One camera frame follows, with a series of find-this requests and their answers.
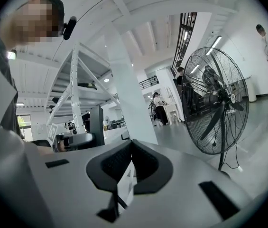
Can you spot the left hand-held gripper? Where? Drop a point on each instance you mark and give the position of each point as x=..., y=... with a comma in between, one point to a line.
x=79, y=139

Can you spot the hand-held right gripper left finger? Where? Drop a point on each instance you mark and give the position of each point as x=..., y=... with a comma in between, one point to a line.
x=105, y=172

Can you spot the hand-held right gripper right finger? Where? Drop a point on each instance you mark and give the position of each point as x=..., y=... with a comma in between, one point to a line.
x=155, y=174

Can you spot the person's left hand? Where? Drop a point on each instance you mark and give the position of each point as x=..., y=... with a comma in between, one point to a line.
x=63, y=146

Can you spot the black upright panel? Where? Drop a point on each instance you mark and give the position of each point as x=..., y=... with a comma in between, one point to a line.
x=97, y=125

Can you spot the white cabinet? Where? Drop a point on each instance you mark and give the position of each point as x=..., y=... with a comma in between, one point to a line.
x=127, y=186

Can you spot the white small table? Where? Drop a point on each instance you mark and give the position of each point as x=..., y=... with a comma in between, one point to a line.
x=171, y=111

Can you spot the person's dark and white clothing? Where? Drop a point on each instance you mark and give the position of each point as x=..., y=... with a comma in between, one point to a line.
x=4, y=87

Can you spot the person's head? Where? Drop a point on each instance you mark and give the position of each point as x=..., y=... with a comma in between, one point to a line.
x=35, y=20

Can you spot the white waste bin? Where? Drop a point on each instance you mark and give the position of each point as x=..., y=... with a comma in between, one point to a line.
x=252, y=91

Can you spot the black staircase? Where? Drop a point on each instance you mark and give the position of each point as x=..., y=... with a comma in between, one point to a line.
x=183, y=39

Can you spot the black pedestal fan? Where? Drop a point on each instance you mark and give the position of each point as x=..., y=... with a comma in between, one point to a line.
x=215, y=98

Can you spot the black head-worn camera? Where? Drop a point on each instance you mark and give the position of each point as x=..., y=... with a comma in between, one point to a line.
x=69, y=28

